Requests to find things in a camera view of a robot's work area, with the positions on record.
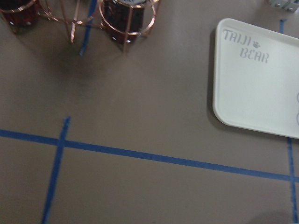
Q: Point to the water bottle front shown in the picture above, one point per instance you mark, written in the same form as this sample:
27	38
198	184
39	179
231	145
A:
117	14

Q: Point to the water bottle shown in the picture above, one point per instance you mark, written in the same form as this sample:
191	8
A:
117	14
19	13

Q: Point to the cream bear tray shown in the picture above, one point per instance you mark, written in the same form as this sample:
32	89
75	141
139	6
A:
256	79

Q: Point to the water bottle right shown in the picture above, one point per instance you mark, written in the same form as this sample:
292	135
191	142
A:
19	13

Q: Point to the copper wire bottle rack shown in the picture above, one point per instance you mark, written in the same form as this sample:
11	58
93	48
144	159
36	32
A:
94	19

